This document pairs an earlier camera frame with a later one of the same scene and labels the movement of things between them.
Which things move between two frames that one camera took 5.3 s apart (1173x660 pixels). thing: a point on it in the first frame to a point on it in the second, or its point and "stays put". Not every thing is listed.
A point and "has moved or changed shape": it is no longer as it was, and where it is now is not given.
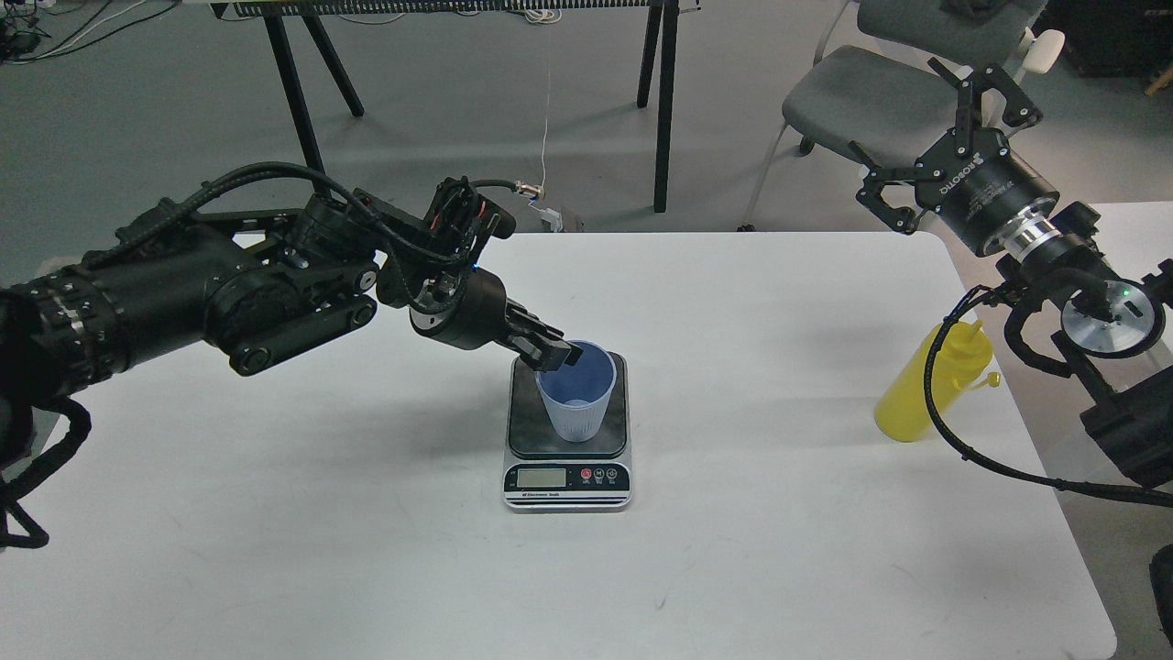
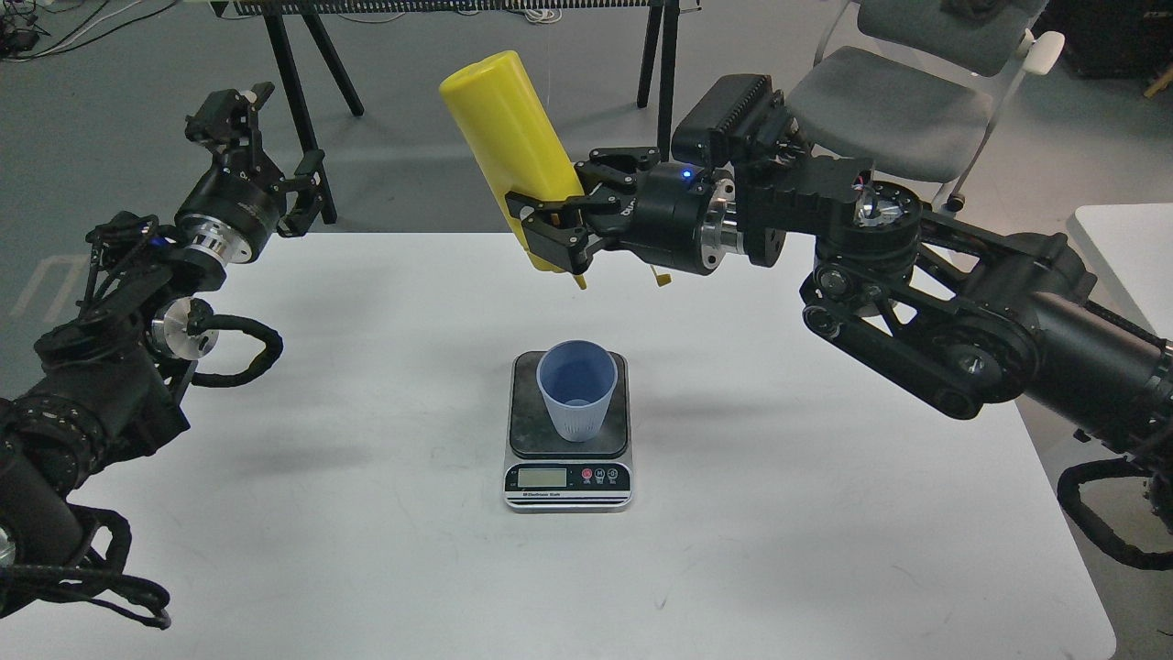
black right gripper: x=983 y=181 to x=671 y=213
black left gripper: x=469 y=307 to x=230 y=215
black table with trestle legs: x=661 y=26 stays put
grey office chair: x=888 y=100 stays put
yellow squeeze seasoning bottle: x=903 y=412 has moved or changed shape
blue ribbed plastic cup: x=577 y=397 stays put
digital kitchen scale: x=543 y=472 stays put
